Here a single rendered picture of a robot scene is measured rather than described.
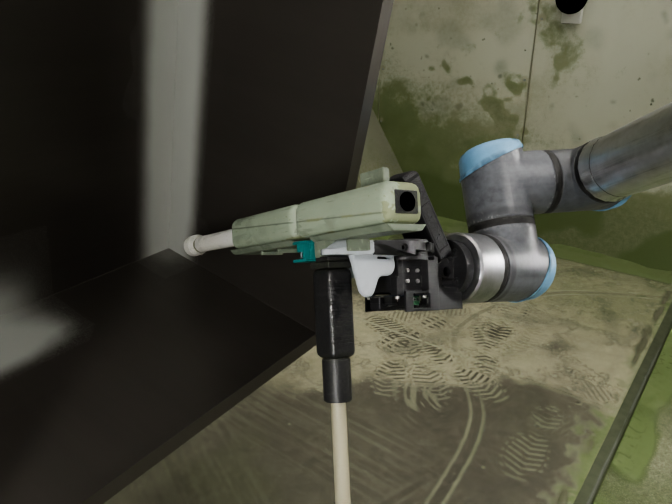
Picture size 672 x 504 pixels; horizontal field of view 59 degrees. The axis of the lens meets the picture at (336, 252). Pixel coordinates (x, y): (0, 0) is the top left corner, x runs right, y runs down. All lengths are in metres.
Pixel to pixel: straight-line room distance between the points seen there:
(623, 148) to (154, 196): 0.70
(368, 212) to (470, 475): 0.87
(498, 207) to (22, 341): 0.66
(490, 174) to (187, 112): 0.47
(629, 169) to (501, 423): 0.83
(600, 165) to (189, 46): 0.60
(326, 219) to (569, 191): 0.40
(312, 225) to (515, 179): 0.33
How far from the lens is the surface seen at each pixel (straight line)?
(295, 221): 0.66
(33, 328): 0.93
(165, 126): 1.00
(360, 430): 1.41
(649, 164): 0.77
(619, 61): 2.29
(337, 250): 0.61
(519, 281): 0.80
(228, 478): 1.32
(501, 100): 2.42
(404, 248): 0.64
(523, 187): 0.84
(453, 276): 0.74
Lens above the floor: 0.94
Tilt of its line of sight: 23 degrees down
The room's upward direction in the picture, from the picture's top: straight up
